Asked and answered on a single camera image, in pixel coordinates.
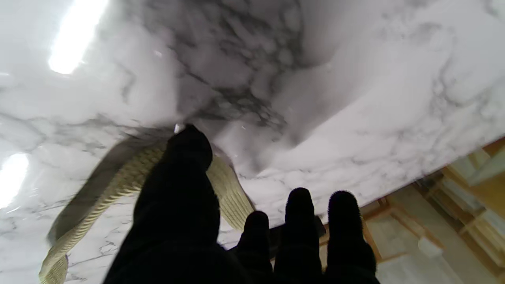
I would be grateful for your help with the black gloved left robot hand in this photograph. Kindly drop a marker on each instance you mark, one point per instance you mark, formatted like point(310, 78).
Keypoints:
point(177, 228)

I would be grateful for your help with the beige braided belt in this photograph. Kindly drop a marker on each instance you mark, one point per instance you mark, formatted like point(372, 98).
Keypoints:
point(232, 197)

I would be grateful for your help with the printed room scene backdrop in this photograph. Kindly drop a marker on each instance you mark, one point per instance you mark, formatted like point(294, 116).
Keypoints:
point(434, 236)

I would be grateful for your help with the dark brown braided belt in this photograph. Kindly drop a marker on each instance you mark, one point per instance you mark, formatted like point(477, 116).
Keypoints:
point(320, 227)

